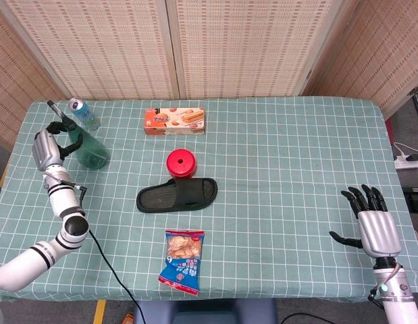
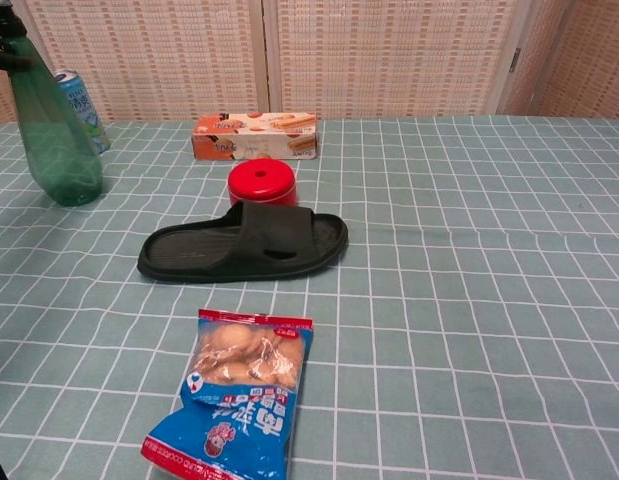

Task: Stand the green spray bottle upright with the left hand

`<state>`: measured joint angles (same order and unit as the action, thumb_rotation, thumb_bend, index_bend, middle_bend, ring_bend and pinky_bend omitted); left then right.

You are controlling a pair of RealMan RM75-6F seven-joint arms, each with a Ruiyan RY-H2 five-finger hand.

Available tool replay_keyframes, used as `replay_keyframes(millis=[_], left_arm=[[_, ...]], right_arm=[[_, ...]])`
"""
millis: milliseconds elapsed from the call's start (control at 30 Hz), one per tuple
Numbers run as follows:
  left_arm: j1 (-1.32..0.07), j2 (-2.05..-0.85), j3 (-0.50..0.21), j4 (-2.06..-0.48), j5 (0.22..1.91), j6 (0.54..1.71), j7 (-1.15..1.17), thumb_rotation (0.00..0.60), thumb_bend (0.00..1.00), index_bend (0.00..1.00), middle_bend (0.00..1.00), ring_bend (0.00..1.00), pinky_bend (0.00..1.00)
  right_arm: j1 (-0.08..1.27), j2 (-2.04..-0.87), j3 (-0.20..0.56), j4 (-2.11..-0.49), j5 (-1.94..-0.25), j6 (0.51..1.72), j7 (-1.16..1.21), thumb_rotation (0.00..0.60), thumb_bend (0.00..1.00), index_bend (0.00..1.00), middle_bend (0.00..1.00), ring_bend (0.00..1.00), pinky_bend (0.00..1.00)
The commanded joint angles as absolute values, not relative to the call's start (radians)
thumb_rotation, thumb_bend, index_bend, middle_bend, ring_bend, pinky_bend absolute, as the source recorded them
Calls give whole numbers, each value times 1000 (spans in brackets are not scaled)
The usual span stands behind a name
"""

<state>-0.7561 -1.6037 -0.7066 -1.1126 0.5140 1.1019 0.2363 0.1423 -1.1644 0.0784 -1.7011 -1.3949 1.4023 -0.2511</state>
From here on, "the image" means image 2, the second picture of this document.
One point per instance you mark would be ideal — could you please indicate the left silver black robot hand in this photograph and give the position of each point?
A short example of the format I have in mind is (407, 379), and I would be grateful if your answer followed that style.
(4, 55)

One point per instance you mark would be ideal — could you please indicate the green spray bottle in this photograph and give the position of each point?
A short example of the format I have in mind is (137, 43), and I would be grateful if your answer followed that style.
(54, 125)

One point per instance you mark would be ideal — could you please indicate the blue white drink can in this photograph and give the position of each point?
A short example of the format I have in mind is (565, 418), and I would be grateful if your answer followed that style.
(86, 112)

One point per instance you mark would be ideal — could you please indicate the orange biscuit box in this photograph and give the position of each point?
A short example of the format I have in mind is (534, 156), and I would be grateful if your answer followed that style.
(256, 136)

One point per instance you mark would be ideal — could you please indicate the red round container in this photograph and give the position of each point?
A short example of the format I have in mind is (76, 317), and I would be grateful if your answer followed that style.
(261, 182)

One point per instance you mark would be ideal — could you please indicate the bamboo folding screen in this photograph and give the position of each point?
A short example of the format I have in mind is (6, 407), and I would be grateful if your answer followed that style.
(309, 55)

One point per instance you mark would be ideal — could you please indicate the black rubber slipper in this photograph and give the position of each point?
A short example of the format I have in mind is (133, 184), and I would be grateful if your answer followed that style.
(244, 245)

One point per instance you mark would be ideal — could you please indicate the blue snack bag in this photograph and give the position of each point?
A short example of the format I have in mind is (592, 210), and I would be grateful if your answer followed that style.
(239, 395)

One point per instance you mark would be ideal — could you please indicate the green checked tablecloth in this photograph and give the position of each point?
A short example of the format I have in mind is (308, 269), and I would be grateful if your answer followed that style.
(439, 300)

